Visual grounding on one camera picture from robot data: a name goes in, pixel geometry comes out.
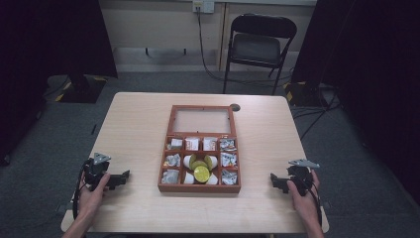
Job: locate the black stand base striped tape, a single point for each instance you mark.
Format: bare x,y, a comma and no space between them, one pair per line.
305,94
82,89

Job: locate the person's left hand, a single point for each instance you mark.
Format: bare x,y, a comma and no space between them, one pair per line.
89,201

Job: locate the dark curtain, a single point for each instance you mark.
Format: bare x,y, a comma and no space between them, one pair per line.
373,66
49,49

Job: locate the white blue-print tea packet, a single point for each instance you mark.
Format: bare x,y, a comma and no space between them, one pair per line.
229,177
229,159
228,144

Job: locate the silver tea packet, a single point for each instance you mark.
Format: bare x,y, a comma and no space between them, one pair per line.
172,160
170,176
176,143

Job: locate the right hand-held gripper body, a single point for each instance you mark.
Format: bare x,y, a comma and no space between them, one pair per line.
302,177

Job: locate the brown wooden compartment box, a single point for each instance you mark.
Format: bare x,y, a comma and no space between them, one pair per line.
201,189

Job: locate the pile of green-lidded white capsules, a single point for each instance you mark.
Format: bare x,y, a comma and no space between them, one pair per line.
201,174

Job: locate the person's right hand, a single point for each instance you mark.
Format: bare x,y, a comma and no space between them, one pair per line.
307,205

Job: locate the black folding chair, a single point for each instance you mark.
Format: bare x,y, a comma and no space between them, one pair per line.
257,49

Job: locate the white wall socket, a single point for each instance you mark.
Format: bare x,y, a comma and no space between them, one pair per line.
203,6

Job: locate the white and orange tea packet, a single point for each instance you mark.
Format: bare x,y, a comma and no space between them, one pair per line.
191,144
209,144

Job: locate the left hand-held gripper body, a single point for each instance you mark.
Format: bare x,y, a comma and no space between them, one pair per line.
95,168

